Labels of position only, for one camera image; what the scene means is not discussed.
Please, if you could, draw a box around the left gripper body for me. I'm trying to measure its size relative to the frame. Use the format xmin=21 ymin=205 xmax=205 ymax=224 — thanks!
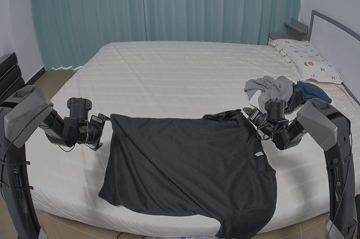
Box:
xmin=82 ymin=114 xmax=107 ymax=149

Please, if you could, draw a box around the black T-shirt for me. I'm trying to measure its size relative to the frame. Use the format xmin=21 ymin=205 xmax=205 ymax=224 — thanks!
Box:
xmin=98 ymin=110 xmax=278 ymax=239

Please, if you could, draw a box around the grey bedside table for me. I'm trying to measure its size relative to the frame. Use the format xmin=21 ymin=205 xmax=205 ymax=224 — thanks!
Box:
xmin=268 ymin=18 xmax=309 ymax=44

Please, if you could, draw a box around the white printed pillow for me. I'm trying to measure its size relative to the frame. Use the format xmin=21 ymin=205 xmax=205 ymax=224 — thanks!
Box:
xmin=268 ymin=38 xmax=345 ymax=84

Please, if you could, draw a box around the bed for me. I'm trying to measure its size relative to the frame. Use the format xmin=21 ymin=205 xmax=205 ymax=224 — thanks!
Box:
xmin=25 ymin=10 xmax=360 ymax=236

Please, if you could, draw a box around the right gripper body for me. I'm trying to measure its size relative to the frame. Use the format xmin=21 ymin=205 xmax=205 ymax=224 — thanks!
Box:
xmin=251 ymin=109 xmax=268 ymax=126

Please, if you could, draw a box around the pile of clothes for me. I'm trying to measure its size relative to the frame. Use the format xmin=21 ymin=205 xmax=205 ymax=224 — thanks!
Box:
xmin=244 ymin=76 xmax=332 ymax=115

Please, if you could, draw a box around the black chest of drawers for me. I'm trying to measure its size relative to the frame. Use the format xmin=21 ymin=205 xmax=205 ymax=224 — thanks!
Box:
xmin=0 ymin=53 xmax=27 ymax=105

